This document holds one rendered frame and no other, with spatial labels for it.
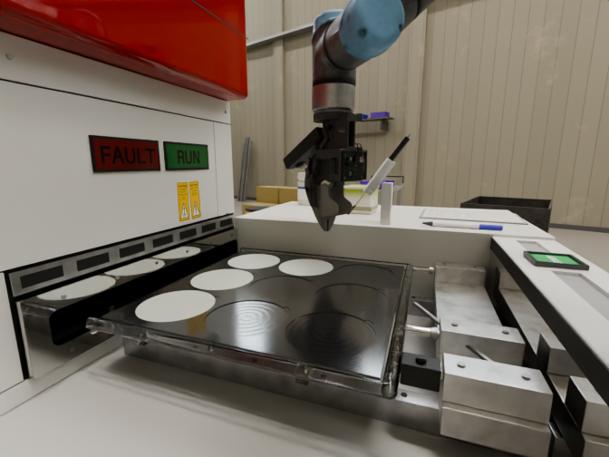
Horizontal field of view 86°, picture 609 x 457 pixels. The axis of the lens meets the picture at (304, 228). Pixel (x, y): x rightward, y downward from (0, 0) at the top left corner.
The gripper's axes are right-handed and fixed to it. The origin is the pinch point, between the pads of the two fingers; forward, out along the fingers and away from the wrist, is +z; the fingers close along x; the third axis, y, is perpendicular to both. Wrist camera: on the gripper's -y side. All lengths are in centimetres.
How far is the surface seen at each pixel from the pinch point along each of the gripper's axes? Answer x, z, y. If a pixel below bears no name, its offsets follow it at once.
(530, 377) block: -12.5, 6.3, 38.5
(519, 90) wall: 624, -134, -171
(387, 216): 11.8, -1.0, 6.1
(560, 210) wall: 641, 67, -93
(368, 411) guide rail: -18.3, 14.4, 26.2
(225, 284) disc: -20.9, 7.3, -0.7
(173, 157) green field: -23.0, -12.5, -13.6
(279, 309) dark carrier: -19.7, 7.4, 12.2
